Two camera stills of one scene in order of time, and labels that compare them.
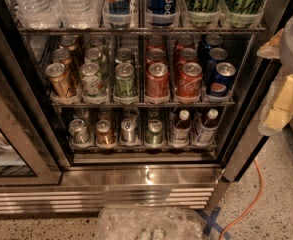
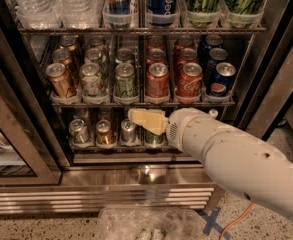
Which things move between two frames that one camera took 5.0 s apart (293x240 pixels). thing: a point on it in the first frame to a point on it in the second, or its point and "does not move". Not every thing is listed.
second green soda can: [124, 55] does not move
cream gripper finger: [286, 97] to [154, 121]
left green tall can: [203, 2] does not move
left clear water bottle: [36, 6] does not move
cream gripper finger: [272, 48] to [149, 118]
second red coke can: [155, 55] does not move
